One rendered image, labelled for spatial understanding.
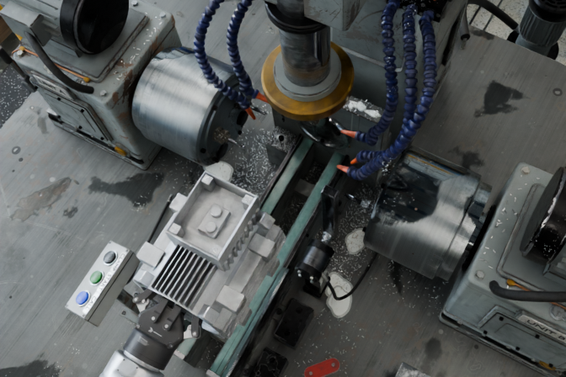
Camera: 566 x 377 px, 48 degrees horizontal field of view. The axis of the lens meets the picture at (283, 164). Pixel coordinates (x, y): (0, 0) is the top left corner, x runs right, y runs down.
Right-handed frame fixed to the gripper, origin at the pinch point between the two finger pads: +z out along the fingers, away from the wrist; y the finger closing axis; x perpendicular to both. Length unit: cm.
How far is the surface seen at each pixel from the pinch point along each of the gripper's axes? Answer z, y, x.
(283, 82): 34.0, 4.9, 4.9
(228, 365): -17.3, -4.2, 42.6
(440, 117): 67, -19, 64
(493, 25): 129, -17, 109
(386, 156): 29.5, -18.5, 6.0
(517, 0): 143, -21, 111
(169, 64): 35, 38, 24
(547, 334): 18, -59, 30
